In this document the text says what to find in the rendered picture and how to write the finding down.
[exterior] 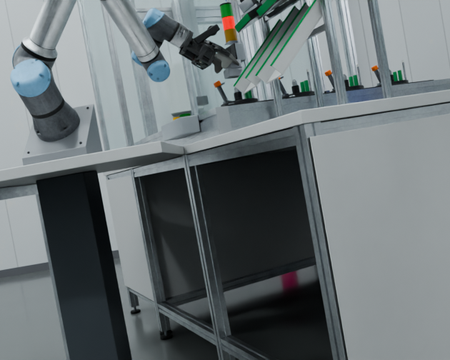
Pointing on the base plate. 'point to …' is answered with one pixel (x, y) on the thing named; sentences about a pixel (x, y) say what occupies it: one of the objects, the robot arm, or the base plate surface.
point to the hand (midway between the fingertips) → (233, 63)
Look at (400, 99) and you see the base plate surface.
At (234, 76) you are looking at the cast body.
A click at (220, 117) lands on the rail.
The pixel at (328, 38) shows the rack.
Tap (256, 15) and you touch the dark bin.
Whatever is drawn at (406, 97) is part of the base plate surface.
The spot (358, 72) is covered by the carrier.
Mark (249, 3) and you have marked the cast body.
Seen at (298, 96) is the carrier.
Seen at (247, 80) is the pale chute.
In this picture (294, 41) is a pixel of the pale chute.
